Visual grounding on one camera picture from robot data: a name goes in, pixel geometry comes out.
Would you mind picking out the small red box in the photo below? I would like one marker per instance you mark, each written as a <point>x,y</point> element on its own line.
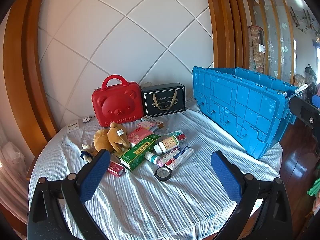
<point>115,168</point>

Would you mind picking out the white plastic bag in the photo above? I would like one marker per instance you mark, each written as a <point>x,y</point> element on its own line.
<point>11,157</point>

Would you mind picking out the green medicine box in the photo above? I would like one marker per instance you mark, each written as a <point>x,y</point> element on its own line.
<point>138,152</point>

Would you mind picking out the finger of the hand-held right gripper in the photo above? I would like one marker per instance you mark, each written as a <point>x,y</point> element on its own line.
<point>303,116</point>

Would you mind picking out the white and blue ointment box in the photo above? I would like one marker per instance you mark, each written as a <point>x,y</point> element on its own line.
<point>182,156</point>

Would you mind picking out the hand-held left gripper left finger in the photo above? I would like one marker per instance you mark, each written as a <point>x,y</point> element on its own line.
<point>92,177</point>

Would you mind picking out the curved wooden wall frame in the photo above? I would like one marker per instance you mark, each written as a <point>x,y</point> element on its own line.
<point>22,55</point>

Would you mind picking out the white plastic clip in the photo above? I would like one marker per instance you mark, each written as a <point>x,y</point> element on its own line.
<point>301,89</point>

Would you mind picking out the brown plush bear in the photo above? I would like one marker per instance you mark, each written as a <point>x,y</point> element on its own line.
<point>107,138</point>

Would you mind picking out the small white square device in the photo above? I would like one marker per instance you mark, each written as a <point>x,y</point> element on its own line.
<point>85,120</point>

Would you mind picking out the dark green gift bag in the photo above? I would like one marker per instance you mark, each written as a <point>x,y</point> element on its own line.
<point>165,100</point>

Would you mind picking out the pink and white medicine box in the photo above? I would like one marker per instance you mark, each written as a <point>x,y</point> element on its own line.
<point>168,158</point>

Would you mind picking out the wooden lattice screen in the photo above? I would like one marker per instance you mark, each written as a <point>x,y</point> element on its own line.
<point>275,42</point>

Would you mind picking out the green cloth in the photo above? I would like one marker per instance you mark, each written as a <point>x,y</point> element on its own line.
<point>314,187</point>

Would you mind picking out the white and orange medicine box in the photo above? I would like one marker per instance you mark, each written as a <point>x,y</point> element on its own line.
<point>156,123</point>

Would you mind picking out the black tape roll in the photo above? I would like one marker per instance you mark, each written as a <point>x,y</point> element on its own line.
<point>163,173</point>

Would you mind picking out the small white plush bear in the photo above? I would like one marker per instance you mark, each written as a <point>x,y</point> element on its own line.
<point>87,152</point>

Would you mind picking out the pink floral box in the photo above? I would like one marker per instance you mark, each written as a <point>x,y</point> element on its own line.
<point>137,136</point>

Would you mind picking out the red bear-face carry case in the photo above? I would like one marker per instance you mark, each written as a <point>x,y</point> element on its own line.
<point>117,105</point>

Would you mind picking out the pink and yellow note pack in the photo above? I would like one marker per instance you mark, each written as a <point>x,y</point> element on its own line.
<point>145,125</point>

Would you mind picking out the small white teal-label bottle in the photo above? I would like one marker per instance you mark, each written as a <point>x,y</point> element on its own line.
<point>152,157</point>

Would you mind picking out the blue plastic crate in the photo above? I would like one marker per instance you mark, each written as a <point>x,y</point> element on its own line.
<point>240,110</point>

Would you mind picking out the white rectangular desk gadget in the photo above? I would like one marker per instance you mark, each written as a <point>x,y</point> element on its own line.
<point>73,126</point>

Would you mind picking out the large white medicine bottle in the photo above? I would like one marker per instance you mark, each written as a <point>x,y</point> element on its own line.
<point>167,143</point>

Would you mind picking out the red and teal medicine box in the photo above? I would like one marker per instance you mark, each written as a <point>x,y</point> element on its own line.
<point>181,136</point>

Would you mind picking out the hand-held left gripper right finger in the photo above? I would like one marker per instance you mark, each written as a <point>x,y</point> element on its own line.
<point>225,177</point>

